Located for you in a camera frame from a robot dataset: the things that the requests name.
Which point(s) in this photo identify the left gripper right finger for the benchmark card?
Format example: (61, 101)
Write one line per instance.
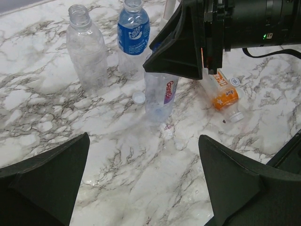
(245, 192)

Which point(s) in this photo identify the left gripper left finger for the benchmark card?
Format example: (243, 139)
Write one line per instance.
(42, 190)

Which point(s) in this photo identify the white water bottle cap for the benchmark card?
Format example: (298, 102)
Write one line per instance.
(138, 98)

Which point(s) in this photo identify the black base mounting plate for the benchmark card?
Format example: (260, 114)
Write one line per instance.
(288, 158)

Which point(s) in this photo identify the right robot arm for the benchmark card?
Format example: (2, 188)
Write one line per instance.
(261, 23)

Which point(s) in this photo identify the purple label water bottle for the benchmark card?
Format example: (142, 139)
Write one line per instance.
(160, 90)

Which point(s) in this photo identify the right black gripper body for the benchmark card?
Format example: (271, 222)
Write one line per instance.
(209, 18)

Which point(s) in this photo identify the white PVC pipe frame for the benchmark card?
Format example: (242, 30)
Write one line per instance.
(170, 6)

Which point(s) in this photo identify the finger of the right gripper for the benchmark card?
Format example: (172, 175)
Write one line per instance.
(176, 50)

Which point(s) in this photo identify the orange label drink bottle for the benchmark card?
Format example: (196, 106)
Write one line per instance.
(224, 96)

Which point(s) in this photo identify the clear unlabelled plastic bottle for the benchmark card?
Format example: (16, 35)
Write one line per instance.
(87, 50)

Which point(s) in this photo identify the blue label Pocari bottle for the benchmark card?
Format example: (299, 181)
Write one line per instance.
(133, 33)

